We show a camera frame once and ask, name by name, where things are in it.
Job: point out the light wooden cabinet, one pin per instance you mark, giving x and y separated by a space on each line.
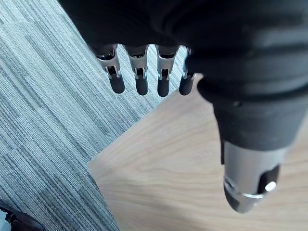
168 168

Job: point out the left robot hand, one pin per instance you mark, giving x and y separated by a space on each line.
216 48

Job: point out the dark robot foot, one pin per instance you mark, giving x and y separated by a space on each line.
16 220

